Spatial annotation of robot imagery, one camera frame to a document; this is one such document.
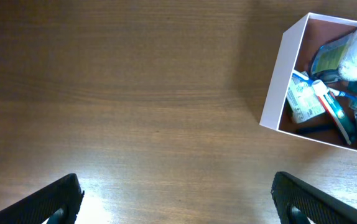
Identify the blue mouthwash bottle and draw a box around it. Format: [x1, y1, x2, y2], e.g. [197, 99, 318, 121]
[309, 31, 357, 93]

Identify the white teal toothpaste tube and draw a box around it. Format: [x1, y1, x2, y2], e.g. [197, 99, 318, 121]
[311, 80, 357, 145]

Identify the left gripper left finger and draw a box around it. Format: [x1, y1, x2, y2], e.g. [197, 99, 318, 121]
[0, 173, 85, 223]

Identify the blue white toothbrush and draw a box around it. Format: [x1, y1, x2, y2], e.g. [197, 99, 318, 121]
[292, 70, 357, 111]

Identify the white cardboard box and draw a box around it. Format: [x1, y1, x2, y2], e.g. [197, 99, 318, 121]
[259, 12, 357, 151]

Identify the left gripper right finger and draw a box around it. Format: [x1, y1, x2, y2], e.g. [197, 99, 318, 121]
[271, 171, 357, 224]

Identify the green soap bar package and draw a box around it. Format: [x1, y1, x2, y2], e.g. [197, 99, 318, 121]
[286, 70, 325, 124]

